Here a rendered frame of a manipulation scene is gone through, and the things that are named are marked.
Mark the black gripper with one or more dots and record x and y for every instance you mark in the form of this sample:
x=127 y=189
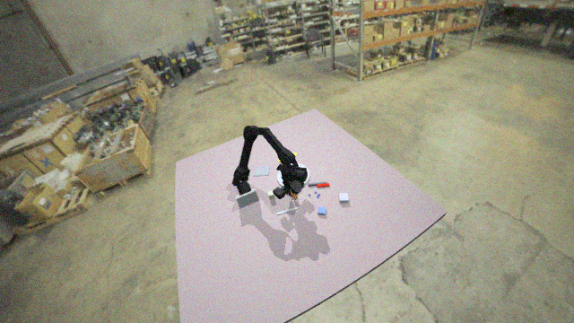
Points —
x=280 y=192

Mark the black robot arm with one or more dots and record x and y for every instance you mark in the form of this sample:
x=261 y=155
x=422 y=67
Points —
x=286 y=157

